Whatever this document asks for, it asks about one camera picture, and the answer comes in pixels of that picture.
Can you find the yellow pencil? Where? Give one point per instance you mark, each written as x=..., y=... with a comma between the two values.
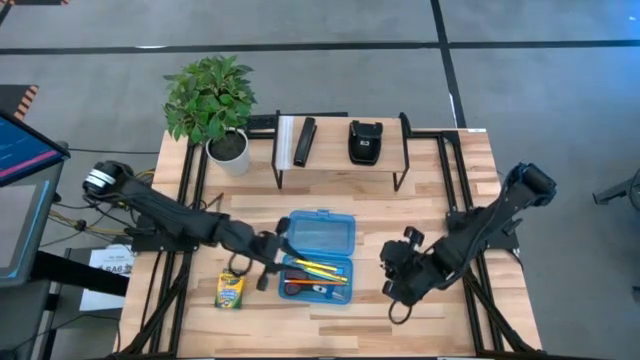
x=322, y=272
x=317, y=265

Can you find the black chair base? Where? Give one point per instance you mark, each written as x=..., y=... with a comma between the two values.
x=617, y=190

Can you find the wooden shelf riser black legs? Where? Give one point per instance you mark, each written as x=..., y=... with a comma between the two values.
x=330, y=145

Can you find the blue plastic pencil case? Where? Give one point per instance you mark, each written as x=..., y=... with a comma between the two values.
x=322, y=232

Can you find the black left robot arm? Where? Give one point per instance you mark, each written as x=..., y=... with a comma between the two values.
x=170, y=215

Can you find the grey equipment cart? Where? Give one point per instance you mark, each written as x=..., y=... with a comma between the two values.
x=20, y=235

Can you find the black cart beam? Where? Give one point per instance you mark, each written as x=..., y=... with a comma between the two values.
x=80, y=272

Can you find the white plant pot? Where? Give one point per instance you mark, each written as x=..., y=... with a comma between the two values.
x=239, y=165

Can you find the computer monitor blue screen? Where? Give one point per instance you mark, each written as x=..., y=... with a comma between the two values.
x=25, y=150

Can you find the green leafy plant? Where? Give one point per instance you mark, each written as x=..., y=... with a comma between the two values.
x=210, y=95

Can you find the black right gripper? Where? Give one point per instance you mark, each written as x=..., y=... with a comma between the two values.
x=417, y=272

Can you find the black aluminium rig frame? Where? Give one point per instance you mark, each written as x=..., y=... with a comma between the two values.
x=487, y=310
x=176, y=300

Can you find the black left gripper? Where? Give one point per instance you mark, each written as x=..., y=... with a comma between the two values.
x=267, y=247

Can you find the black stapler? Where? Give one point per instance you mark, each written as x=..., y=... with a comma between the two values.
x=305, y=142

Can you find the white plastic sheet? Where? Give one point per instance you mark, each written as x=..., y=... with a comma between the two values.
x=285, y=145

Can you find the green pencil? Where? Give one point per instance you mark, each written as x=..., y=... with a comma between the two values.
x=336, y=278

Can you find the yellow green crayon box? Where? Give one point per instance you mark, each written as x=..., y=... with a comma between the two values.
x=230, y=290

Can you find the white printed paper sheet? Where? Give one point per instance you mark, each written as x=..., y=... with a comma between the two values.
x=107, y=260

